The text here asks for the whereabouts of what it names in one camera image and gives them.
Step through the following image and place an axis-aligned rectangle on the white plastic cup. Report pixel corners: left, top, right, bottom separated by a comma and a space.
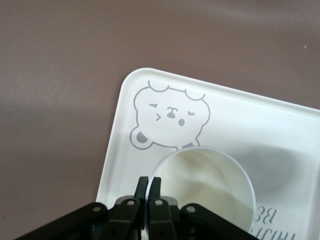
146, 146, 257, 236

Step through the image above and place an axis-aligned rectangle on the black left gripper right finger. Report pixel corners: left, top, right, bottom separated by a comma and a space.
147, 176, 261, 240

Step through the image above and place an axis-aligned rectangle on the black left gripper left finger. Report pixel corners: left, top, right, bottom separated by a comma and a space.
14, 176, 150, 240

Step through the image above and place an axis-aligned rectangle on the white bear print tray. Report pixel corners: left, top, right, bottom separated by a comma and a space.
96, 66, 320, 240

